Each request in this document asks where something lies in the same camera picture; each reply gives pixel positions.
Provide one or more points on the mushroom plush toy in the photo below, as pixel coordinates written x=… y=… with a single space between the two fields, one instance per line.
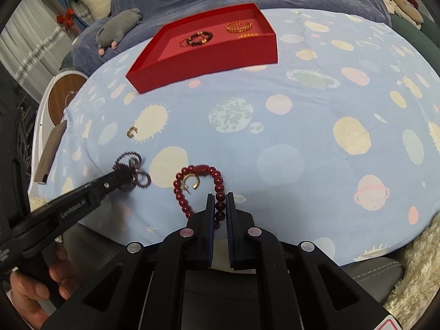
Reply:
x=405 y=7

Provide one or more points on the red cardboard box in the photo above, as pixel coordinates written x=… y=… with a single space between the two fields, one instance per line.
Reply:
x=206 y=62

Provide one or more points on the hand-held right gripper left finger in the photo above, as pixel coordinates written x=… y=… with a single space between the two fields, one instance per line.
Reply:
x=209 y=220

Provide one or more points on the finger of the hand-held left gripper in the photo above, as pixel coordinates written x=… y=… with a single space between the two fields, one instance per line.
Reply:
x=118 y=178

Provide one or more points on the red bow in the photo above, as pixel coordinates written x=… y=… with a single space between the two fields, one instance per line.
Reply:
x=65 y=15

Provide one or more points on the white curtain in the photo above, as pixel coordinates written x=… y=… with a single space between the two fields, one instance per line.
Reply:
x=27 y=41

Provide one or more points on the person's left hand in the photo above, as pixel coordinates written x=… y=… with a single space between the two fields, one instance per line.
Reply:
x=31 y=292

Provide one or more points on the light blue printed tablecloth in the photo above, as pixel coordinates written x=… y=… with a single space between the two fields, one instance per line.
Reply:
x=309 y=144

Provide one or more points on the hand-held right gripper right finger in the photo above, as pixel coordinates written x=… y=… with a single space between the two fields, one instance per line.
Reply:
x=231 y=220

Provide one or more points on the silver tinsel garland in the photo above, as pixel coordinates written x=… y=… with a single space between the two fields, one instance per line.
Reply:
x=37 y=53

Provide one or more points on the cream fluffy blanket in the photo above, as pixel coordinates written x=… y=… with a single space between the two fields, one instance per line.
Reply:
x=419 y=275

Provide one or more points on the dark green sofa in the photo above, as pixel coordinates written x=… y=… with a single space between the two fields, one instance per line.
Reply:
x=412 y=37

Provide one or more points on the grey leather chair seat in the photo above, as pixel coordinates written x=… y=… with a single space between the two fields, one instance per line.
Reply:
x=220 y=299

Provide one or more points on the brown flat box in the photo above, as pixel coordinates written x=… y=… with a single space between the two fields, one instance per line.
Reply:
x=48 y=158

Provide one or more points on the white device with wooden disc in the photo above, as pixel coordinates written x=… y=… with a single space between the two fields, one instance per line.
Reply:
x=58 y=99

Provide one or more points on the grey plush toy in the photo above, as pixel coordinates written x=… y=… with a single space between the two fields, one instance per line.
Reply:
x=120 y=24

